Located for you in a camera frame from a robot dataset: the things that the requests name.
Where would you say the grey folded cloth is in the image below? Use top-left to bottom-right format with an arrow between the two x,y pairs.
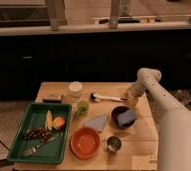
84,114 -> 108,132

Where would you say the bunch of dark grapes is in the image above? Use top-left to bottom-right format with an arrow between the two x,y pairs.
24,127 -> 51,142

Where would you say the metal fork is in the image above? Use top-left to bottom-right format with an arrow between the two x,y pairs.
21,134 -> 61,157

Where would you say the dark blue sponge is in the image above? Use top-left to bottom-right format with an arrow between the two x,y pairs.
117,110 -> 137,127

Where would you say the orange peach fruit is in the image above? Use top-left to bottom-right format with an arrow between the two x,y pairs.
53,116 -> 66,130

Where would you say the small metal cup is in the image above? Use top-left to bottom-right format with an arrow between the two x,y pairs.
107,136 -> 122,152

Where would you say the yellow banana piece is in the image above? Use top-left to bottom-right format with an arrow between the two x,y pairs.
45,110 -> 53,131

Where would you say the dark brown bowl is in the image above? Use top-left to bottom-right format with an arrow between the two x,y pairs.
111,106 -> 135,130

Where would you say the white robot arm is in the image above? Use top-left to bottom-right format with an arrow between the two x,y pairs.
126,68 -> 191,171

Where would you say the green plastic tray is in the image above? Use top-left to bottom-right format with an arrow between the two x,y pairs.
7,103 -> 72,164

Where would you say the white round container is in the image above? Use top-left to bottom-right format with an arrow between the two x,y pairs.
69,81 -> 83,97

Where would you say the red orange bowl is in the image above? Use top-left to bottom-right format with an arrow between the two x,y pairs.
70,127 -> 101,160

